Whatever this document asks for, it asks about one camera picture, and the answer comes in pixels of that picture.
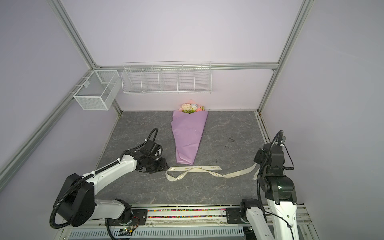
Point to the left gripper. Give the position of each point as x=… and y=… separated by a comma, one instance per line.
x=162, y=166

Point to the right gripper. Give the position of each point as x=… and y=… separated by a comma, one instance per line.
x=259, y=158

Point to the pink purple wrapping paper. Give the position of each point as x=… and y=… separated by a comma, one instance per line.
x=188, y=128

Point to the cream printed ribbon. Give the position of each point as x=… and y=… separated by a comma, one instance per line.
x=212, y=170

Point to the cream rose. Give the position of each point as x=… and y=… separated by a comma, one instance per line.
x=186, y=107

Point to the pink spray rose stem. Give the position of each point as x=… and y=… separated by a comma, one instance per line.
x=200, y=108

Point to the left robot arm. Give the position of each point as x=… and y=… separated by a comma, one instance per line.
x=77, y=204

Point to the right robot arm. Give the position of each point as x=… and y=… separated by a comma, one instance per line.
x=273, y=214

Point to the small white mesh basket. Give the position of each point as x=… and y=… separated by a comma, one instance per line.
x=99, y=90

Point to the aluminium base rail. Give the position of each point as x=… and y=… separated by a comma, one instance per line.
x=180, y=223

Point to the long white wire basket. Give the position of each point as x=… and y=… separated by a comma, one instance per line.
x=167, y=77

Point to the aluminium frame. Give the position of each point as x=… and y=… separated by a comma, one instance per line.
x=10, y=169

